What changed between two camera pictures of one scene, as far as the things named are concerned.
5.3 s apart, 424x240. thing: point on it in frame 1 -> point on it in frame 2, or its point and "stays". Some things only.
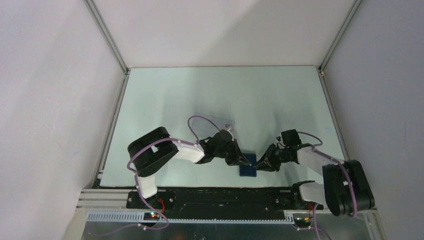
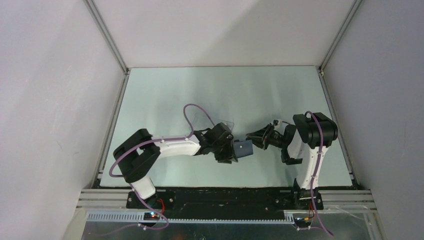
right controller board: [302, 222] stays
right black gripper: [266, 162] -> [261, 137]
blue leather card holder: [250, 169] -> [243, 148]
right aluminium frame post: [344, 27] stays
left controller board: [152, 216] stays
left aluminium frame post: [109, 35] stays
